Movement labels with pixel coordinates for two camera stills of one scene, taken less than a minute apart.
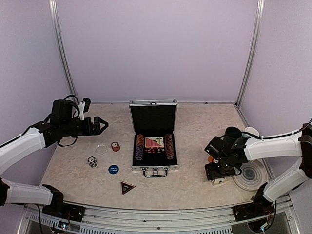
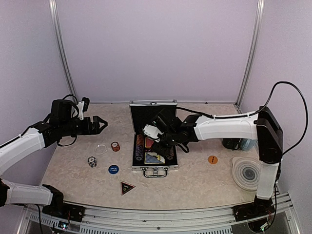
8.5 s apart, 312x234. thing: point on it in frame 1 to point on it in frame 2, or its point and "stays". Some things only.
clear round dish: (100, 149) stays
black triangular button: (125, 187) stays
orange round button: (210, 159) stays
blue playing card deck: (219, 181) to (153, 158)
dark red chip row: (169, 147) stays
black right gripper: (211, 172) to (157, 149)
